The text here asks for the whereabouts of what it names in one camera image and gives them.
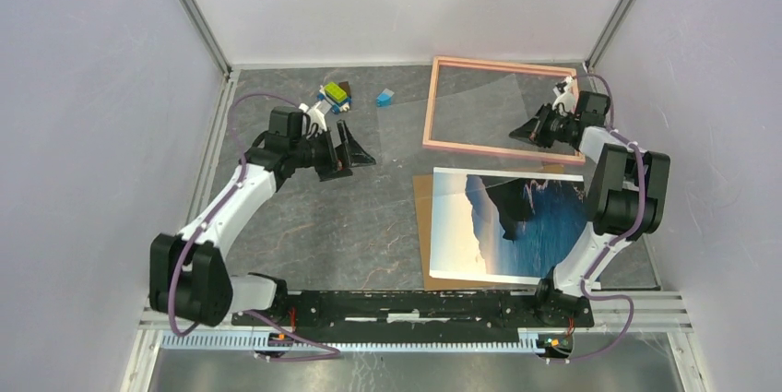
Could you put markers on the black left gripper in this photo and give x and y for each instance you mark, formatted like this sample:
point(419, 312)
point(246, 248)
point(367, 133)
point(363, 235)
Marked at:
point(353, 155)

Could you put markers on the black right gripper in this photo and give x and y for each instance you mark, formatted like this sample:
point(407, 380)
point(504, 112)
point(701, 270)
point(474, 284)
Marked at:
point(534, 129)

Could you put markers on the clear plastic sheet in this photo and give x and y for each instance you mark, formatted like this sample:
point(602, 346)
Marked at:
point(473, 107)

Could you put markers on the brown cardboard backing board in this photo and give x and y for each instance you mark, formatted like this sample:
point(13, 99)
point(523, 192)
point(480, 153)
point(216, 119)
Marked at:
point(421, 236)

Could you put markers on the mountain landscape photo print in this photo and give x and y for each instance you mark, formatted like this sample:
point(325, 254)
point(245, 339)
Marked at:
point(489, 230)

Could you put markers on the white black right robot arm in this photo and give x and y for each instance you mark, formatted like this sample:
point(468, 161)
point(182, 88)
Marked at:
point(625, 200)

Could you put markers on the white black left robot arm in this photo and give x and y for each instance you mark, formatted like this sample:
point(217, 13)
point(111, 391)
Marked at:
point(188, 278)

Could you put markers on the blue grey toy block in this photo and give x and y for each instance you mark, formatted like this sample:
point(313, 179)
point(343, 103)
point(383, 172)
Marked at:
point(384, 98)

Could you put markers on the blue green toy car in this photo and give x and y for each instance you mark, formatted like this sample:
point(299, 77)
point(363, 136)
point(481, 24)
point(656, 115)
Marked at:
point(335, 97)

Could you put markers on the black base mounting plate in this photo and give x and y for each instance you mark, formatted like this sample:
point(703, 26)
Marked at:
point(488, 316)

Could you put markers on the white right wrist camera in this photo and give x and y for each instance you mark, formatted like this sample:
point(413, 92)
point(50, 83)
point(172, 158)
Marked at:
point(565, 96)

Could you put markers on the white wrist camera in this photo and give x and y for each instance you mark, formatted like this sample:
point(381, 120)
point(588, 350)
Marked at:
point(315, 117)
point(565, 96)

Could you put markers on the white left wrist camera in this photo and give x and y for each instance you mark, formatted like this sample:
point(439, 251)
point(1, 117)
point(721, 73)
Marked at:
point(315, 117)

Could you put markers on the pink wooden picture frame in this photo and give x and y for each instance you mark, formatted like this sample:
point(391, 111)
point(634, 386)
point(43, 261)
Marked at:
point(439, 61)

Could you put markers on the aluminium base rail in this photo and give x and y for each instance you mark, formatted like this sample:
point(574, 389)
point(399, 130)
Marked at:
point(615, 312)

